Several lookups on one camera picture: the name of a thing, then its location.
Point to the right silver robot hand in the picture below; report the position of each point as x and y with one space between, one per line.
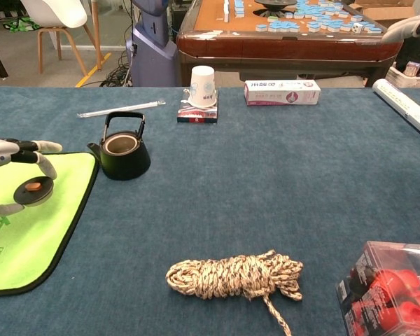
402 29

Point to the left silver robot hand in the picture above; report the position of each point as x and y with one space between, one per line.
3 148

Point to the black teapot lid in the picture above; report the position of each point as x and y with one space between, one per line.
35 196

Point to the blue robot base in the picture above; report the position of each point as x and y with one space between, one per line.
150 52

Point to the black cast iron teapot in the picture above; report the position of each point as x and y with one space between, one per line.
126 168

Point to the cardboard box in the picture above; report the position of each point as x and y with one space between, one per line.
385 12

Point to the blue mahjong tile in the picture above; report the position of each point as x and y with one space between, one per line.
314 28
285 27
374 29
294 28
262 28
274 27

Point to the white face-up mahjong tile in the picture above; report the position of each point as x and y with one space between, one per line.
358 28

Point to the white wrapped roll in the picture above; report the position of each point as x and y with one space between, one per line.
406 105

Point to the green cleaning cloth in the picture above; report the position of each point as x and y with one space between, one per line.
38 245

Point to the brown mahjong table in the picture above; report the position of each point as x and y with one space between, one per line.
283 49

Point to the straw in clear wrapper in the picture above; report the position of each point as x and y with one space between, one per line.
120 108

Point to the green bag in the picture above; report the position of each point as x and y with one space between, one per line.
21 24

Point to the white toothpaste box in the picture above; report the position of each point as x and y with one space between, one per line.
280 92

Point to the white chair with wooden legs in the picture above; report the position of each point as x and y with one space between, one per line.
56 14

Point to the white paper cup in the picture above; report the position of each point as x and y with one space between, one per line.
202 87

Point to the blue felt table mat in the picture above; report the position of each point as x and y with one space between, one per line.
248 182

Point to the clear box of red caps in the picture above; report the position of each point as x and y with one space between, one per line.
388 290

